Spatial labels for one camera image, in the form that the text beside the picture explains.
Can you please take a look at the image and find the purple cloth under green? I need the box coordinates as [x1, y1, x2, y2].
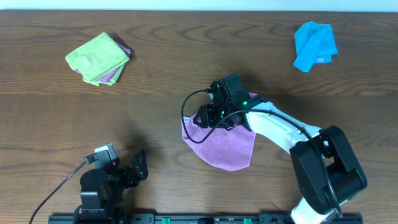
[82, 42, 131, 86]

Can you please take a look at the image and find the right black cable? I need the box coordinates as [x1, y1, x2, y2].
[180, 88, 343, 218]

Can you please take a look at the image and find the purple microfiber cloth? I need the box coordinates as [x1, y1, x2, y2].
[182, 116, 256, 171]

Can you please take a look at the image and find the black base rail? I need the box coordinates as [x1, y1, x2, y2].
[48, 213, 364, 224]

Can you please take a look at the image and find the blue crumpled cloth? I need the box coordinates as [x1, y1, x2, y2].
[293, 21, 338, 73]

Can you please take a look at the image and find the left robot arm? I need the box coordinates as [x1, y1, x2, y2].
[73, 150, 148, 223]

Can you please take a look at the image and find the black cable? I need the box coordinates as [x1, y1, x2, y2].
[28, 160, 88, 224]
[180, 88, 343, 218]

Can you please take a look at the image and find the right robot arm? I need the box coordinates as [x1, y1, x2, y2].
[182, 74, 368, 223]

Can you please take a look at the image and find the left black cable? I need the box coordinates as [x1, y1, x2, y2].
[28, 160, 88, 224]

